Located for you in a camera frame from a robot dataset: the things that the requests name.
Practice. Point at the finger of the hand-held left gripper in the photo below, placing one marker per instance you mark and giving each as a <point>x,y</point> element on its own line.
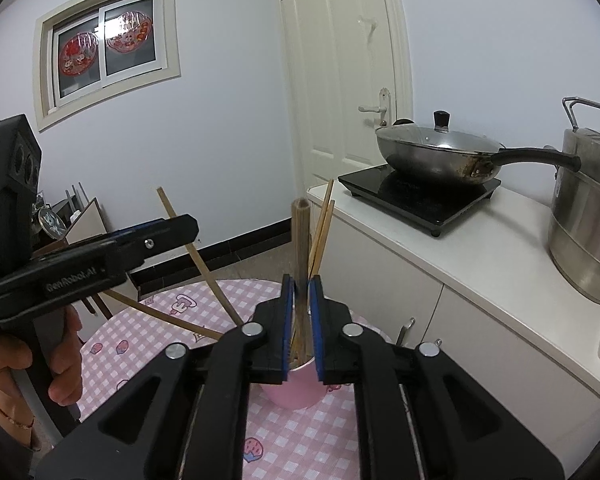
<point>135,230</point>
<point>165,235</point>

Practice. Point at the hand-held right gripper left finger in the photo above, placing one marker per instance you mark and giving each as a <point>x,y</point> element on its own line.
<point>287,325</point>

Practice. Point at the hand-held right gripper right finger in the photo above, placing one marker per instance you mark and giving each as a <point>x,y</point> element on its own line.
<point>315,330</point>

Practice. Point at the pink cup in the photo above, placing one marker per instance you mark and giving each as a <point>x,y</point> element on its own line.
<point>300,391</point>

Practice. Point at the thin bamboo chopstick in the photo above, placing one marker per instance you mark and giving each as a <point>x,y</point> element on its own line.
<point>214,280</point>
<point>165,316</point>
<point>300,250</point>

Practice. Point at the bunch of bamboo chopsticks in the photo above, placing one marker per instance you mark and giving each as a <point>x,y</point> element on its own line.
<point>328,195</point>

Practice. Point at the person's left forearm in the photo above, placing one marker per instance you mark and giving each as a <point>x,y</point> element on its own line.
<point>25,435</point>

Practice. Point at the person's left hand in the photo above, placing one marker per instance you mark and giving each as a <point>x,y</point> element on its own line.
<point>70,360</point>

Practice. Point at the standing glass pot lid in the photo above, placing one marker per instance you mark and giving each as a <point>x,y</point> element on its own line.
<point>50,222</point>

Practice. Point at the grey metal rods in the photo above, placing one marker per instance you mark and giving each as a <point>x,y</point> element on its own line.
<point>76,195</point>

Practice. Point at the black induction cooker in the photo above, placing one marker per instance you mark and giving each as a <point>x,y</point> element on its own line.
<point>420,205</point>

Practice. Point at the cream framed window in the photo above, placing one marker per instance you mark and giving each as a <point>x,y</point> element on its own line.
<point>130,62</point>

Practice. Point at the red paper window decoration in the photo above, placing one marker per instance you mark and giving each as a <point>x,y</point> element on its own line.
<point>129,31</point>
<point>79,55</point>

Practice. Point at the white counter cabinet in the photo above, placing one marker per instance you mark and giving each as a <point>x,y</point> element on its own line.
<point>480,270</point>

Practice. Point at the glass wok lid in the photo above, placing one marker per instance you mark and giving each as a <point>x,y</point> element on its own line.
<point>430,137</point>

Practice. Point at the white panel door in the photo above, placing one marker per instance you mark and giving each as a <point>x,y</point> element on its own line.
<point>340,85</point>

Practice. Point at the stainless steel steamer pot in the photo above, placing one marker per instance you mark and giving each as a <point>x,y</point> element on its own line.
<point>585,220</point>

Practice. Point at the white door hook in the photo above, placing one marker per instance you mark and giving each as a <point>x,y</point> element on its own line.
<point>369,22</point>

